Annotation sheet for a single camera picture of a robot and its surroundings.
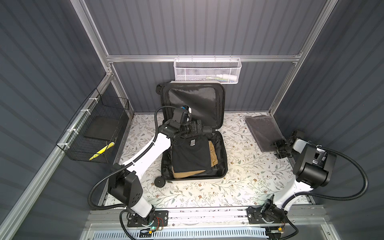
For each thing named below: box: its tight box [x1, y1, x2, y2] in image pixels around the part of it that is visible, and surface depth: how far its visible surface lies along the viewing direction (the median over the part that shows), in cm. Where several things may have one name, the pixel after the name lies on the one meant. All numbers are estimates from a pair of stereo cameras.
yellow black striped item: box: [89, 141, 115, 161], surface depth 71 cm
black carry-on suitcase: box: [155, 81, 228, 185], surface depth 88 cm
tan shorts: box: [172, 140, 219, 178], surface depth 88 cm
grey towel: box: [245, 114, 285, 153], surface depth 107 cm
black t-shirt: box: [171, 134, 212, 173], surface depth 90 cm
